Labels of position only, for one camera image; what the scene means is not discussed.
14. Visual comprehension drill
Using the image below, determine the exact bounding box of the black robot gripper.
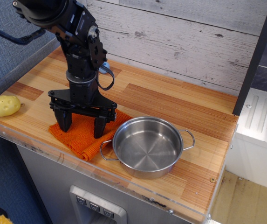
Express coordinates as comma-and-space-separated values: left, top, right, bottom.
48, 74, 117, 139

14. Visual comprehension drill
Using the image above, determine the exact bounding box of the orange knitted cloth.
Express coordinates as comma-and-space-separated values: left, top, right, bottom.
48, 110, 132, 161

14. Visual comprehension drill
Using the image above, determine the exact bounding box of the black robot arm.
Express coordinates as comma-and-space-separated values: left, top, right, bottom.
13, 0, 117, 138

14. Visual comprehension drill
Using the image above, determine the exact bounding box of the grey and blue scoop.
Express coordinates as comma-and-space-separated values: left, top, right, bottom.
99, 62, 110, 74

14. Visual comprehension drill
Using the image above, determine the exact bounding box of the stainless steel pot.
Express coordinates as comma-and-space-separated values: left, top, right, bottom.
103, 116, 195, 179

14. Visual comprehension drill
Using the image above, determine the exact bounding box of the silver toy fridge cabinet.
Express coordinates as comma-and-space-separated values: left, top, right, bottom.
15, 143, 192, 224

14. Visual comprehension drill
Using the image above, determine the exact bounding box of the yellow toy potato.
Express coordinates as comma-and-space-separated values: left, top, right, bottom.
0, 95, 21, 117

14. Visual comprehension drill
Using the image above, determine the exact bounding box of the silver dispenser button panel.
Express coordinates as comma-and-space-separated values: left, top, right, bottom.
69, 185, 128, 224

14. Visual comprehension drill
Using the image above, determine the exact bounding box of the yellow object bottom left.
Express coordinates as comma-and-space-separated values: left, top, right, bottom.
0, 215, 13, 224

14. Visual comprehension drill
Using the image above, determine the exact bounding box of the white ridged appliance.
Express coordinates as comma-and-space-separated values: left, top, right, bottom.
226, 89, 267, 187

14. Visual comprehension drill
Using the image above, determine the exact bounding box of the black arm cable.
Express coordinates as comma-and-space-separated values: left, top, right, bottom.
95, 65, 116, 91

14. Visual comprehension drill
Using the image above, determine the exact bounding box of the black vertical frame post right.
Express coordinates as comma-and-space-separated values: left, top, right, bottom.
233, 16, 267, 116

